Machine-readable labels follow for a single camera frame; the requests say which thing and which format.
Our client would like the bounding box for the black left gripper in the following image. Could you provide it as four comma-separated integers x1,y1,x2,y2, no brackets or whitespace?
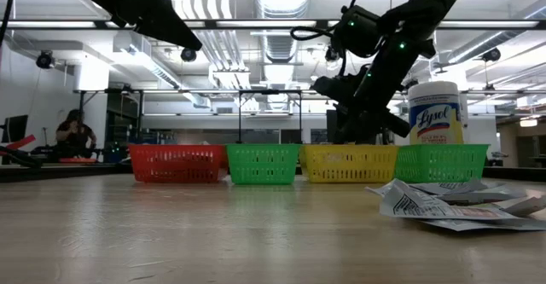
84,0,203,51

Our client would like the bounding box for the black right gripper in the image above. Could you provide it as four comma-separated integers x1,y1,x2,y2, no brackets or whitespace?
313,36,436,145

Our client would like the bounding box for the black monitor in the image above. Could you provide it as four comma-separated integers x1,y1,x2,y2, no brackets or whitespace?
326,109,338,144

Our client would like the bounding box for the yellow plastic basket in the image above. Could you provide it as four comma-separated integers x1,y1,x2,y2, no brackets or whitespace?
299,143,400,184

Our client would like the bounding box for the yellow Lysol wipes canister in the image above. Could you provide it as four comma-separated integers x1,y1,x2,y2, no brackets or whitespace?
407,80,464,146

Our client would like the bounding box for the green plastic basket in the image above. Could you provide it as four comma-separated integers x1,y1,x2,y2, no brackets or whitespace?
224,143,301,186
392,143,491,185

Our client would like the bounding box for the black overhead beam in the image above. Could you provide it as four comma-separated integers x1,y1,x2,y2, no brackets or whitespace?
0,18,546,31

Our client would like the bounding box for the red plastic basket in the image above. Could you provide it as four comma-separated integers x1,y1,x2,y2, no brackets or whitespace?
127,143,227,185

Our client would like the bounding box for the person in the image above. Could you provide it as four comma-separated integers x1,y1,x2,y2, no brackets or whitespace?
55,108,97,159

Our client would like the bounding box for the dark distant monitor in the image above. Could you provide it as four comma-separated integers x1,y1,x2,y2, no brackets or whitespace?
0,113,29,144

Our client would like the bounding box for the red distant object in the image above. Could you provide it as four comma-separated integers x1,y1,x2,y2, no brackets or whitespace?
0,133,38,154

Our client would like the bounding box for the black mounted camera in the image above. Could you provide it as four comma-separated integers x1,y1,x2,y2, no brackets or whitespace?
179,44,198,63
480,47,502,63
35,49,55,70

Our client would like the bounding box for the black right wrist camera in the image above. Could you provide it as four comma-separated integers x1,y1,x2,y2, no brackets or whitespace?
332,4,383,59

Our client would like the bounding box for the silver ceiling air duct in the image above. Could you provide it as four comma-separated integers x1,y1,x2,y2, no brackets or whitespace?
252,0,313,66

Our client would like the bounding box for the black distant workstation frame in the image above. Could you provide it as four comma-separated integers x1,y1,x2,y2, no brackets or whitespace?
72,87,305,145

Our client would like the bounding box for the black hanging cable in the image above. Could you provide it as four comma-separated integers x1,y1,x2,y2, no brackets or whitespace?
0,0,18,47

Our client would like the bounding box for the black aluminium table frame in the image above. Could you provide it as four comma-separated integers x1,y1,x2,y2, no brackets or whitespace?
0,163,546,183

